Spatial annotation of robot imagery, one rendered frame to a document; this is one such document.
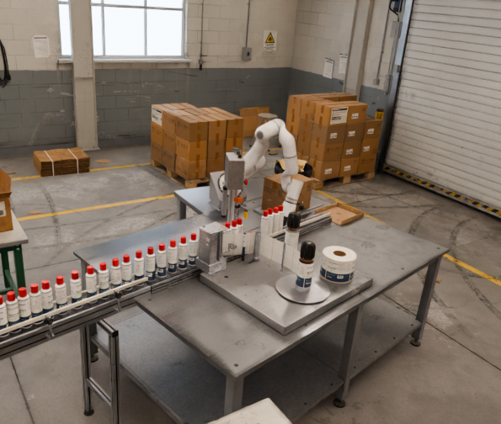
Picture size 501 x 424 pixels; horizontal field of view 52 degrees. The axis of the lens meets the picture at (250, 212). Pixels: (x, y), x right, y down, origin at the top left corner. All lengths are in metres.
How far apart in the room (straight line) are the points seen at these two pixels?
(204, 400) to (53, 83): 5.93
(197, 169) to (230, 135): 0.63
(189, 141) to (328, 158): 1.89
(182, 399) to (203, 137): 4.09
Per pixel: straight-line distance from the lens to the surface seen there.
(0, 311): 2.58
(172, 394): 3.21
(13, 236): 3.82
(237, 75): 9.40
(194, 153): 6.61
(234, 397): 2.53
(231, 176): 3.14
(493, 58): 7.18
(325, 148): 6.97
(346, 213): 4.22
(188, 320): 2.73
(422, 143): 7.78
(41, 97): 8.17
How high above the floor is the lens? 2.40
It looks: 23 degrees down
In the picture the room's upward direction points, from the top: 5 degrees clockwise
